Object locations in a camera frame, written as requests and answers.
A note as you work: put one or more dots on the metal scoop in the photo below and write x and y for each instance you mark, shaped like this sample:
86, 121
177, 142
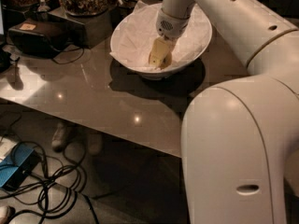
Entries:
43, 7

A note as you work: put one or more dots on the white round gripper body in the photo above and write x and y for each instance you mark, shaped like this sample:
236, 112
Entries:
170, 28

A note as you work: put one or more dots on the dark square jar stand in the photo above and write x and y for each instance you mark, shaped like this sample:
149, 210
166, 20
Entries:
85, 32

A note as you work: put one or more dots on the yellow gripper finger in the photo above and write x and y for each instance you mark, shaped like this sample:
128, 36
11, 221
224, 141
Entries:
160, 49

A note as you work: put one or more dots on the yellow red apple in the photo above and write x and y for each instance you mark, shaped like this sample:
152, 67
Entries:
167, 61

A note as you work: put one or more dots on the black device with label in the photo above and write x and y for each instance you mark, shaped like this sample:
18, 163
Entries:
44, 39

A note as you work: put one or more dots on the white bowl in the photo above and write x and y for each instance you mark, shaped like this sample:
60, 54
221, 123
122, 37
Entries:
199, 44

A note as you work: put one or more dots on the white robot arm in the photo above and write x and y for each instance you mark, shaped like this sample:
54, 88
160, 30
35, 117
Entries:
237, 135

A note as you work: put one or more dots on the white paper napkin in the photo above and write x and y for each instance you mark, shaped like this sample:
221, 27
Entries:
134, 38

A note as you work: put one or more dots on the blue box on floor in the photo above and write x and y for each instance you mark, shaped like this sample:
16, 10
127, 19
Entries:
16, 166

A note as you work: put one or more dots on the left white shoe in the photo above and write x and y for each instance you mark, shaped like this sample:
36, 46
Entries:
60, 137

